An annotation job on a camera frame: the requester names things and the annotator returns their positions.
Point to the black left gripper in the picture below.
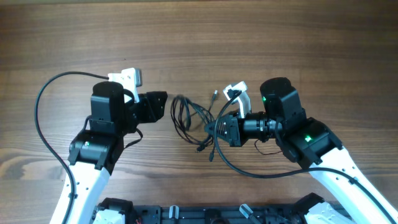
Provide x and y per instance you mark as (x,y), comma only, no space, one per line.
(146,107)

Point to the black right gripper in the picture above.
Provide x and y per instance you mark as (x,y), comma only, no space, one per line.
(233,130)

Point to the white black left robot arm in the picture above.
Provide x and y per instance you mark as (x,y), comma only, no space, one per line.
(94,152)

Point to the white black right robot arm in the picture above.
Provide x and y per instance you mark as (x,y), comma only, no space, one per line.
(309,143)

